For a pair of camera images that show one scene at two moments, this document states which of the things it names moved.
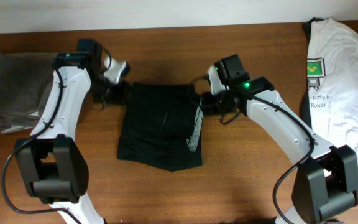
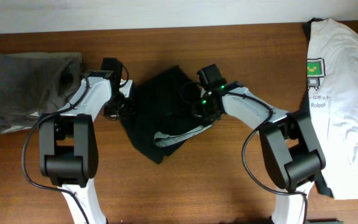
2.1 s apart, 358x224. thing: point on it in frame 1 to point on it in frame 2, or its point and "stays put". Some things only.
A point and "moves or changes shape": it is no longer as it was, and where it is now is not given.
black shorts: [162, 127] moves or changes shape
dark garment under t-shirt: [305, 109] stays put
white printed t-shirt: [340, 67] stays put
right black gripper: [234, 113] to [196, 112]
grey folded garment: [15, 89] stays put
